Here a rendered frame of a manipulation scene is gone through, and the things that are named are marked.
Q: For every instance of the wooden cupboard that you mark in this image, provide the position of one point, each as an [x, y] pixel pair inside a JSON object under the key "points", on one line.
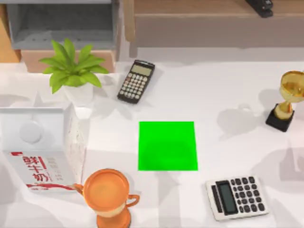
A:
{"points": [[6, 40]]}

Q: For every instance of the white calculator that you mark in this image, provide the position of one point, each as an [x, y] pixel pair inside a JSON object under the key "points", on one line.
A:
{"points": [[237, 197]]}

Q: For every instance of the pale wooden drawer front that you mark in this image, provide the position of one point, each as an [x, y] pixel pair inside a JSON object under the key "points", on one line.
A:
{"points": [[69, 60]]}

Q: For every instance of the gold trophy with black base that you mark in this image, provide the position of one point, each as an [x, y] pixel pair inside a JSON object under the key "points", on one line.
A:
{"points": [[287, 95]]}

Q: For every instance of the grey pierced drawer inside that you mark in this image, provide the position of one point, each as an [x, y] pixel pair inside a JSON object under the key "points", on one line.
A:
{"points": [[64, 23]]}

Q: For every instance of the black calculator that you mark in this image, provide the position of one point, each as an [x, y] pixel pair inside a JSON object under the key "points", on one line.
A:
{"points": [[136, 82]]}

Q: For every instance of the white and red milk carton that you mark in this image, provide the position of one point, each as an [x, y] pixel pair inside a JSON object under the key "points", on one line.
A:
{"points": [[40, 147]]}

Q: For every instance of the orange trophy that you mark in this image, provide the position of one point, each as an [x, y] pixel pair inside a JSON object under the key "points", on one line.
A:
{"points": [[107, 190]]}

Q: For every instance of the flat green square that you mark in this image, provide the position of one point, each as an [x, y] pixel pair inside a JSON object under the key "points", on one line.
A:
{"points": [[167, 146]]}

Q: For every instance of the green plant in white pot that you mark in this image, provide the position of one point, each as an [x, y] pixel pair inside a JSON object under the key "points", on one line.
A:
{"points": [[71, 67]]}

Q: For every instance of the wooden shelf unit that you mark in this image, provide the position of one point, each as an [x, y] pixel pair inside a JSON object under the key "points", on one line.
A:
{"points": [[213, 28]]}

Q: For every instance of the black stapler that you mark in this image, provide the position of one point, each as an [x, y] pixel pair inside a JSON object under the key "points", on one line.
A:
{"points": [[260, 7]]}

